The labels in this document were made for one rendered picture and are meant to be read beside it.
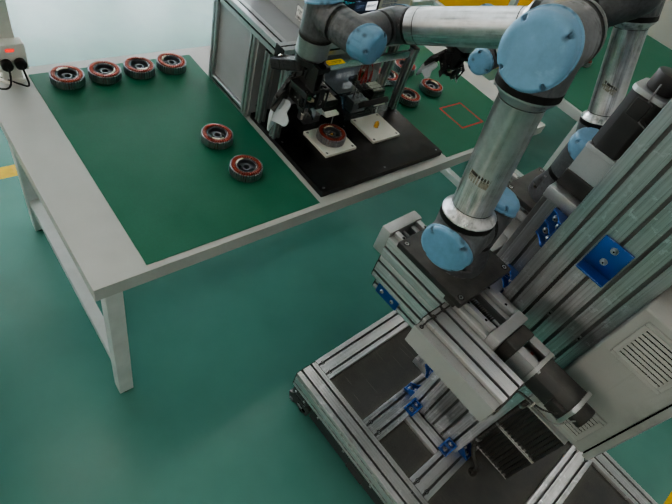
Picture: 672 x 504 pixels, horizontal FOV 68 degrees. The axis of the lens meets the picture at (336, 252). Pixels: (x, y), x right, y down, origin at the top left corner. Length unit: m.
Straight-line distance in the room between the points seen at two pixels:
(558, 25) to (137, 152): 1.34
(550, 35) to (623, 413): 0.92
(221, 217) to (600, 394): 1.15
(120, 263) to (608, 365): 1.26
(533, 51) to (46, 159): 1.41
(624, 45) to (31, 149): 1.74
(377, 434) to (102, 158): 1.33
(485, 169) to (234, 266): 1.66
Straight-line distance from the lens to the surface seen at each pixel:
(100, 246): 1.51
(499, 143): 0.93
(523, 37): 0.85
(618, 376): 1.36
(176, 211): 1.59
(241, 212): 1.61
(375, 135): 2.04
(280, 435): 2.05
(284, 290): 2.37
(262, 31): 1.79
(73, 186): 1.68
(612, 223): 1.25
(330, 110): 1.91
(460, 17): 1.08
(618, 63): 1.64
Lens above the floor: 1.90
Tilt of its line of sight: 47 degrees down
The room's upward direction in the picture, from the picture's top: 22 degrees clockwise
